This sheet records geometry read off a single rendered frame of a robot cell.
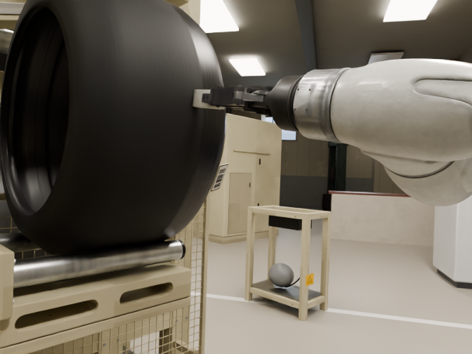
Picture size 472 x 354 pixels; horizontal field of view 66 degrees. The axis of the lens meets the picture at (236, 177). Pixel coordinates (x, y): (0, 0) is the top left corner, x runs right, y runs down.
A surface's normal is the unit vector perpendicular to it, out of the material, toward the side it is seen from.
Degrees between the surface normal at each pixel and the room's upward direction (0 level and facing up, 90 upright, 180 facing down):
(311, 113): 109
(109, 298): 90
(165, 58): 72
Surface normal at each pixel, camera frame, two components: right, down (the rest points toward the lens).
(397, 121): -0.65, 0.32
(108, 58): 0.05, -0.17
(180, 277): 0.72, 0.03
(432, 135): -0.53, 0.57
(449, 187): 0.17, 0.79
